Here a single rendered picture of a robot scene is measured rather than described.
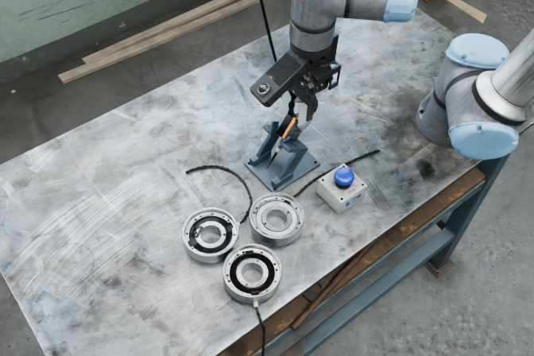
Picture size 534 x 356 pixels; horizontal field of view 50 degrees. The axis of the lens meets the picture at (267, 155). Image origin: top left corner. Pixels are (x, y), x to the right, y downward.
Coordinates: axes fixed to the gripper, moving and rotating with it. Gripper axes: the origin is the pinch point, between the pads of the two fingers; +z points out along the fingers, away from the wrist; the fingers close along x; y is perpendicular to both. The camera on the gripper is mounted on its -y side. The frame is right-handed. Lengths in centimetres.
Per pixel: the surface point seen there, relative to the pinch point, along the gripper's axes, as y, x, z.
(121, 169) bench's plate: -29.8, 19.6, 12.0
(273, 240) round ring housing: -16.7, -14.4, 8.7
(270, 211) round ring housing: -12.8, -8.8, 9.6
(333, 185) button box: 0.0, -12.6, 7.7
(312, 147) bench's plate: 5.9, -0.4, 12.2
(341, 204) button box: -1.5, -16.6, 8.2
